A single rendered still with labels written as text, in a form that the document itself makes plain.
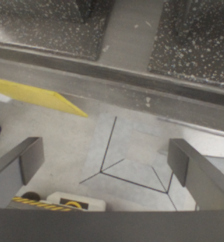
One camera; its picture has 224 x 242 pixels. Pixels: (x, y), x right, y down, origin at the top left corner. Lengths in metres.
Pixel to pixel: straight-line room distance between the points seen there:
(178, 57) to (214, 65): 0.05
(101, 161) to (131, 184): 0.18
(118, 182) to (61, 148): 0.35
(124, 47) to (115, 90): 0.24
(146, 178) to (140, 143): 0.17
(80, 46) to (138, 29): 0.09
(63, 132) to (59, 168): 0.20
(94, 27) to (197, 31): 0.15
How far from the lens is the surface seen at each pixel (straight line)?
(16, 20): 0.35
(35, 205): 0.70
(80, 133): 0.94
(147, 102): 0.49
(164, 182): 0.90
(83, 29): 0.29
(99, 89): 0.51
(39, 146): 0.17
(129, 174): 0.88
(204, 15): 0.30
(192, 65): 0.26
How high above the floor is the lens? 0.89
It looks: 79 degrees down
